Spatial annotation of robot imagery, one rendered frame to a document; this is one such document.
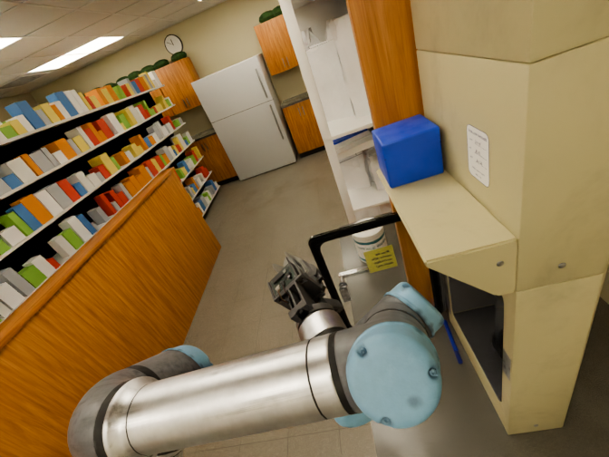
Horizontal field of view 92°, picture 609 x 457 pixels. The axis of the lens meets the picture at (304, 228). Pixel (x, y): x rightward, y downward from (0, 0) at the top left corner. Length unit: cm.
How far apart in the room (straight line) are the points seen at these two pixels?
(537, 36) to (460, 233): 23
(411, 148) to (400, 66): 19
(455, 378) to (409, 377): 71
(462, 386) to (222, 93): 507
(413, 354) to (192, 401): 23
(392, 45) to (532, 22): 37
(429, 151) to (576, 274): 28
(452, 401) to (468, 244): 58
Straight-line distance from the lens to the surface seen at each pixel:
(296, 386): 31
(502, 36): 39
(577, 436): 95
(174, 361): 57
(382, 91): 70
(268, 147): 548
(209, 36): 607
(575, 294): 58
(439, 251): 43
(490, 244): 44
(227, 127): 551
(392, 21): 69
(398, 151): 57
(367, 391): 27
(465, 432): 92
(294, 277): 53
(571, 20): 37
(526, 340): 62
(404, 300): 40
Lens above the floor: 180
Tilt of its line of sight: 31 degrees down
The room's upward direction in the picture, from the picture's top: 23 degrees counter-clockwise
